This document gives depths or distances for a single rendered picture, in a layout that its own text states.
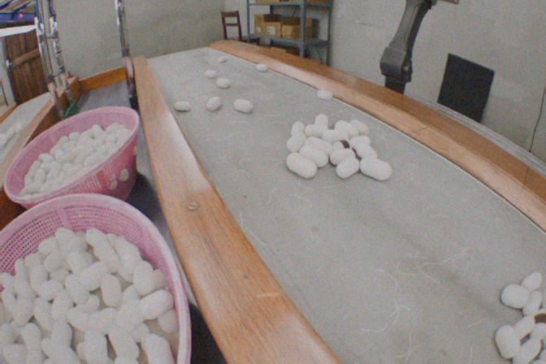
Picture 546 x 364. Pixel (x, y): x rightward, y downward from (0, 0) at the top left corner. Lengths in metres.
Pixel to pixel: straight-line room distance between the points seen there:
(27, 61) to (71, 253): 4.61
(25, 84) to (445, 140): 4.95
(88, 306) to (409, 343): 0.25
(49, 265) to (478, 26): 2.40
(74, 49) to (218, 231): 4.55
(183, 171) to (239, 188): 0.06
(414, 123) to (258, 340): 0.37
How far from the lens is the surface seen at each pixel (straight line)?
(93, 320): 0.22
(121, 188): 0.38
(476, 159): 0.40
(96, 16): 4.63
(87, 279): 0.24
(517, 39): 2.24
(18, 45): 4.87
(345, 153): 0.30
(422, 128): 0.42
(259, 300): 0.16
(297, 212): 0.24
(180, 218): 0.21
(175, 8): 4.78
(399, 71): 0.68
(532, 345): 0.25
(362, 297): 0.20
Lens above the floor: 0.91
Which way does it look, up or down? 35 degrees down
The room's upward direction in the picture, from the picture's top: straight up
